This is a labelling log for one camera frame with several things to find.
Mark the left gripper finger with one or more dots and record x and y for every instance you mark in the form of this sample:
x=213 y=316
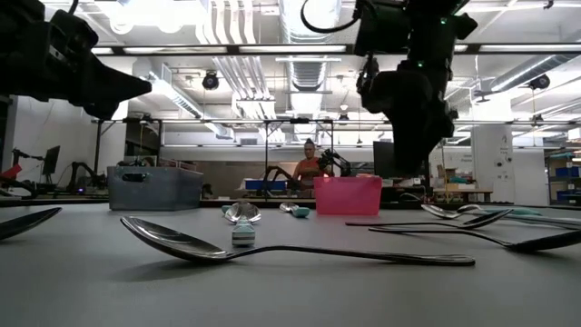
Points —
x=103 y=111
x=118 y=86

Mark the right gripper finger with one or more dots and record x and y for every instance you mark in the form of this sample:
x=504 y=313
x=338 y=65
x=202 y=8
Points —
x=415 y=154

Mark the plain dark metal spoon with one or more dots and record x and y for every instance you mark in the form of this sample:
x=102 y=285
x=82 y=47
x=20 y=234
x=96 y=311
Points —
x=181 y=243
x=488 y=219
x=27 y=221
x=544 y=244

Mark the black monitor on arm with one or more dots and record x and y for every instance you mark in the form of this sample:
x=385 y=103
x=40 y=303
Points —
x=383 y=159

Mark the black background robot arm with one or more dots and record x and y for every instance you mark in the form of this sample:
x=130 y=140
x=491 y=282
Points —
x=86 y=172
x=279 y=175
x=333 y=161

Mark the cardboard box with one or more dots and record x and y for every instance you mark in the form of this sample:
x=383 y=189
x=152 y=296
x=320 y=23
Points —
x=449 y=173

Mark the small black tilted monitor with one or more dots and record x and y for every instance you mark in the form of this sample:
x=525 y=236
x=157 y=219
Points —
x=51 y=159

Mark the red plastic bin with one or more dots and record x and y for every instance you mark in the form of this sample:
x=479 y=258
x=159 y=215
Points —
x=347 y=195

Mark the black round ceiling fixture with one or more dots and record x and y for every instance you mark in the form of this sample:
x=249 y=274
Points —
x=539 y=82
x=210 y=81

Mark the gray plastic bin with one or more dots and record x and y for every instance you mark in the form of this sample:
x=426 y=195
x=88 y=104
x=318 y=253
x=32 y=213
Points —
x=154 y=191

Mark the person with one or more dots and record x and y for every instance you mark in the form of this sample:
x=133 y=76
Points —
x=308 y=168

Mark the red background object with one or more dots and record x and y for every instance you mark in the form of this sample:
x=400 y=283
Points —
x=10 y=172

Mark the blue plastic bin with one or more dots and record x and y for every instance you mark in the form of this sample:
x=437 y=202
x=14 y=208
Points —
x=265 y=185

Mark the shelf with blue bins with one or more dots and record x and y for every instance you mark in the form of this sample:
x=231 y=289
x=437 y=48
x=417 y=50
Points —
x=567 y=172

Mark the gray table mat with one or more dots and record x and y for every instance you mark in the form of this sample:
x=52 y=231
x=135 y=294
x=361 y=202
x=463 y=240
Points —
x=290 y=295

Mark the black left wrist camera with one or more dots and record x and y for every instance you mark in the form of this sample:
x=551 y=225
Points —
x=72 y=36

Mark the overhead frame light bar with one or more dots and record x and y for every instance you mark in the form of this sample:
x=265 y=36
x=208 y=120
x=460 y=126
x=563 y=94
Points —
x=204 y=49

